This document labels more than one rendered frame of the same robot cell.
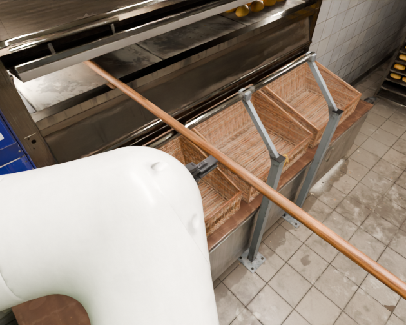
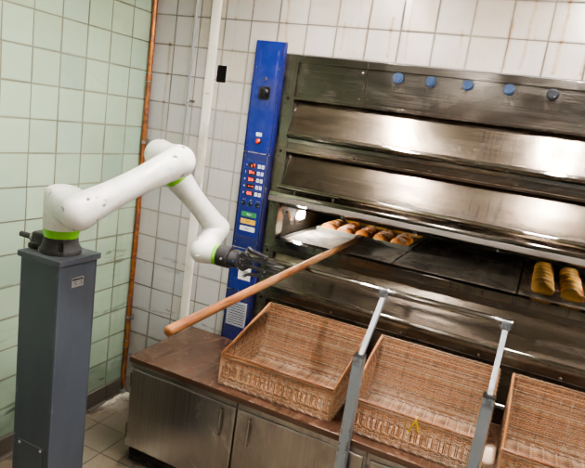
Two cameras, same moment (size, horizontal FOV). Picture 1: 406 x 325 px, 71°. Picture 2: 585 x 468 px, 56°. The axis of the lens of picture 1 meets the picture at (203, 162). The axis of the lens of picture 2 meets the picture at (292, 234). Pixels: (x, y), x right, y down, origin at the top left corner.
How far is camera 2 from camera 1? 2.03 m
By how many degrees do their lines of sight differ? 65
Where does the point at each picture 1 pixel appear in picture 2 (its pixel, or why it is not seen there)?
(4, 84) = (274, 207)
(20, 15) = (300, 178)
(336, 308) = not seen: outside the picture
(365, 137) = not seen: outside the picture
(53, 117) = (284, 242)
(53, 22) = (312, 188)
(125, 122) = (327, 286)
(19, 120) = (268, 231)
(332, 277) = not seen: outside the picture
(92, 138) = (298, 278)
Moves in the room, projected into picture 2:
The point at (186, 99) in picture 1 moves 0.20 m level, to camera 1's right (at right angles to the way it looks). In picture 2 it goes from (392, 311) to (416, 328)
